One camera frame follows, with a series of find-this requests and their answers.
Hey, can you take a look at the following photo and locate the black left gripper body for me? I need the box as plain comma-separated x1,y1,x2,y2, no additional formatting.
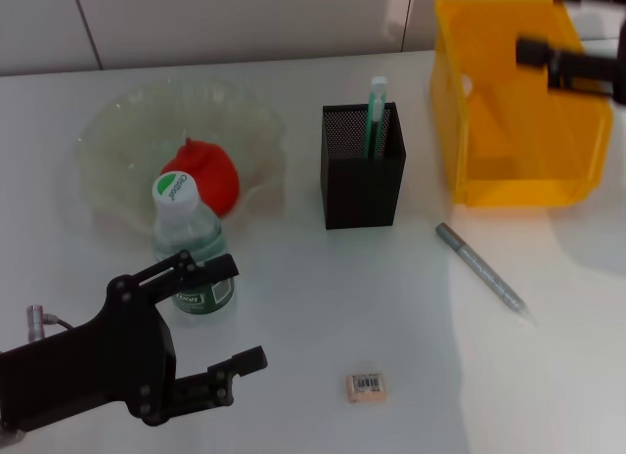
0,273,177,427

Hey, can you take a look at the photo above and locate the clear green-label water bottle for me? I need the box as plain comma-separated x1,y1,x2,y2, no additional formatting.
151,172,239,317

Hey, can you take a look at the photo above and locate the red-orange toy orange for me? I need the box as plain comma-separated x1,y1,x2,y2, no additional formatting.
159,136,241,218

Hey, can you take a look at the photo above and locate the beige eraser with barcode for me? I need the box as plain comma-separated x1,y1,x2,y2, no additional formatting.
345,370,391,404

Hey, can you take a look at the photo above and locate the black mesh pen holder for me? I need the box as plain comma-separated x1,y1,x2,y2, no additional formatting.
320,101,408,231

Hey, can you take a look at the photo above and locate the translucent green glass fruit plate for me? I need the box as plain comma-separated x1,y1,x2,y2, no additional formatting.
75,78,288,240

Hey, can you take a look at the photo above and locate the silver glitter pen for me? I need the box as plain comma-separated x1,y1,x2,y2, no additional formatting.
434,222,539,326

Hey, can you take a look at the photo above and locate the yellow translucent plastic bin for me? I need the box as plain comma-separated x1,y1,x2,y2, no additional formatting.
428,0,614,209

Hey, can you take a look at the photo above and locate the left gripper plug and cable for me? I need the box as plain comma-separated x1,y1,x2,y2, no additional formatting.
24,304,74,336

